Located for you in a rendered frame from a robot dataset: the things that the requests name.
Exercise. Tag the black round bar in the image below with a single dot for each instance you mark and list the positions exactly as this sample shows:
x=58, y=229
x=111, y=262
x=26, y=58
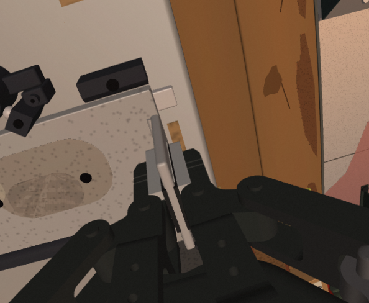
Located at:
x=14, y=257

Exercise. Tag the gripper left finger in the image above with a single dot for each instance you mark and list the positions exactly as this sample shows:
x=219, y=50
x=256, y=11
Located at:
x=140, y=183

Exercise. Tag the white wing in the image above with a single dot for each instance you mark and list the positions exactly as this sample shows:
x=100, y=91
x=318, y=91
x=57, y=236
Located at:
x=167, y=170

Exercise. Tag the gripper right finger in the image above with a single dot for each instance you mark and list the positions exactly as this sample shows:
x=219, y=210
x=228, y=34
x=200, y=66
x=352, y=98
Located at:
x=203, y=201

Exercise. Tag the brown sand core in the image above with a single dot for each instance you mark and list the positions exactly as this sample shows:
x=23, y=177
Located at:
x=45, y=195

